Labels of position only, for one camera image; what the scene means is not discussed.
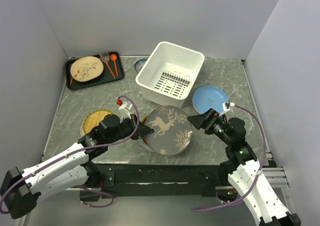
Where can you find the white plastic bin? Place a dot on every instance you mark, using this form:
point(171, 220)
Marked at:
point(169, 74)

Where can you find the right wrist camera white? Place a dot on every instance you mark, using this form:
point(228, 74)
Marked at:
point(227, 107)

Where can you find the cream plate under mat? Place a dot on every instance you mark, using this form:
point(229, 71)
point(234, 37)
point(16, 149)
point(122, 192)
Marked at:
point(82, 129)

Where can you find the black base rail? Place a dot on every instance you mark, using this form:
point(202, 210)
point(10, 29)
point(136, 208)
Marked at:
point(121, 180)

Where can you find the white plate under stack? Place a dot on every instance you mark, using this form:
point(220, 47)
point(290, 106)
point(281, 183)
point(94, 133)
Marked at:
point(145, 145)

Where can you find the beige bird plate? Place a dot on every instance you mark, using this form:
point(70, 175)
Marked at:
point(86, 69)

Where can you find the grey reindeer plate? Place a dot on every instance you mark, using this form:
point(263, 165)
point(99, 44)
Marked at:
point(172, 131)

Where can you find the orange spoon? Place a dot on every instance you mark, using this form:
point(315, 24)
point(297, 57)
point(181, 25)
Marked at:
point(114, 57)

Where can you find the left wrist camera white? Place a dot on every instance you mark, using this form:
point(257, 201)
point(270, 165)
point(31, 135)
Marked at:
point(124, 108)

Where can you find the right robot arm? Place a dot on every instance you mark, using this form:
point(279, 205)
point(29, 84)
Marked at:
point(243, 171)

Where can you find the black serving tray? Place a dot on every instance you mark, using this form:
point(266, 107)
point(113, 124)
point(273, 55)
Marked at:
point(105, 77)

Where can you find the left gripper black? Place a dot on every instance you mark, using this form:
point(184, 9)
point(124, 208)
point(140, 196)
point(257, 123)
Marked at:
point(133, 122)

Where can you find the red scalloped plate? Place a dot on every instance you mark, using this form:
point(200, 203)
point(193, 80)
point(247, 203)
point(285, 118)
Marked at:
point(144, 139)

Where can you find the woven bamboo mat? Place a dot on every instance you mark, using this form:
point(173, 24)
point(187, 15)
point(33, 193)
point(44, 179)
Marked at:
point(93, 118)

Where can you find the orange chopstick-like stick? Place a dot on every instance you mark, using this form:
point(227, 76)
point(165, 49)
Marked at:
point(109, 68)

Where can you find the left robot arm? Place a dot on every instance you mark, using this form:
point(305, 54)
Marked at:
point(21, 190)

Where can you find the small blue patterned dish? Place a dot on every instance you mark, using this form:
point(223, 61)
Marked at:
point(139, 64)

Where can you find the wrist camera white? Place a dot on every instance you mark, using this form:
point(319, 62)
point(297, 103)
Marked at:
point(227, 107)
point(124, 108)

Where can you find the small clear glass cup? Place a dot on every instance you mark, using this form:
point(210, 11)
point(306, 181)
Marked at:
point(104, 57)

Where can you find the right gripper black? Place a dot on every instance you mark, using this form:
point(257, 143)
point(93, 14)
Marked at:
point(202, 121)

